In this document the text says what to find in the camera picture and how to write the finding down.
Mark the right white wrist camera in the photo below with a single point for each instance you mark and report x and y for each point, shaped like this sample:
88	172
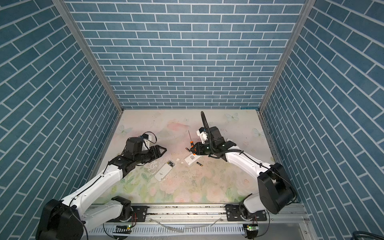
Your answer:
201	132

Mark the left green circuit board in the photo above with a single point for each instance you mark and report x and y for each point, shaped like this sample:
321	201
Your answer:
121	230

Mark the right green circuit board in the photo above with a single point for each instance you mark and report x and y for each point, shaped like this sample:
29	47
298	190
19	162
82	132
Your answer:
251	230

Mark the green circuit board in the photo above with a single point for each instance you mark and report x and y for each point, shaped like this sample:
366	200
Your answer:
121	230
251	230

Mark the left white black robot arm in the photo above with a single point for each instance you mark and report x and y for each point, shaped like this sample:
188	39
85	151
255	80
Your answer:
70	219

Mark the white air conditioner remote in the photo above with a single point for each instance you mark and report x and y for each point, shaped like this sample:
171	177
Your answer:
190	159

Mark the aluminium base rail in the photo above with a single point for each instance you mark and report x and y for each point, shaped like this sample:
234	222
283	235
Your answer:
169	219

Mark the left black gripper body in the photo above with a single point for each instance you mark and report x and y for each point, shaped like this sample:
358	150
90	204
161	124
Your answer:
145	156

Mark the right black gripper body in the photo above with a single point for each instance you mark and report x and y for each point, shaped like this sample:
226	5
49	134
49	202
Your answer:
203	149

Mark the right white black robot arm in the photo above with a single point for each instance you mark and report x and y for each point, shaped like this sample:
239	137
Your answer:
275	188

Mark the orange black screwdriver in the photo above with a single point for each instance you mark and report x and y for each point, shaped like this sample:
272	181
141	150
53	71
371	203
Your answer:
191	142

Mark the grey buttoned remote control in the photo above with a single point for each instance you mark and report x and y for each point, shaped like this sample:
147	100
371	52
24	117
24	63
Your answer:
164	171

